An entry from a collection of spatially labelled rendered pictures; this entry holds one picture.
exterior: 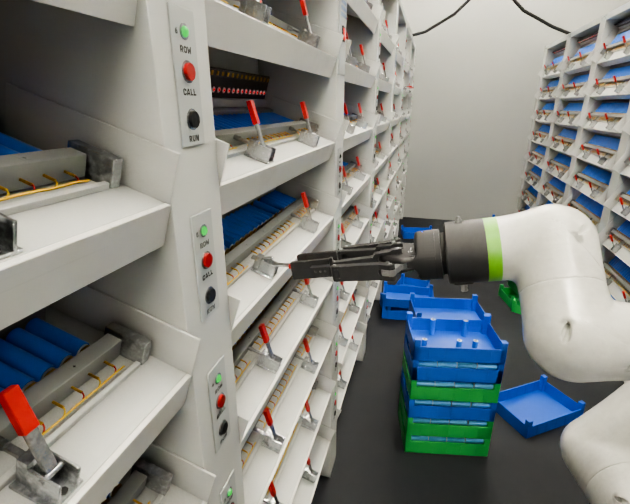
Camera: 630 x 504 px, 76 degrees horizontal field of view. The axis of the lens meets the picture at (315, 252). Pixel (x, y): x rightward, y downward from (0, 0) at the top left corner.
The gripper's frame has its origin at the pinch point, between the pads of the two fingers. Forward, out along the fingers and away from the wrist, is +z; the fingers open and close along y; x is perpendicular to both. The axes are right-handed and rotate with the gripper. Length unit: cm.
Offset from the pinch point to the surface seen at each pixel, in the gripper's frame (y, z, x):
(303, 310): 22.7, 13.1, -19.2
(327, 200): 42.3, 7.9, 2.7
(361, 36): 113, 3, 51
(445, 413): 63, -15, -82
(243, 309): -12.4, 7.6, -1.4
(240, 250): -0.8, 12.3, 4.0
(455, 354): 63, -20, -58
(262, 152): -1.0, 4.3, 19.2
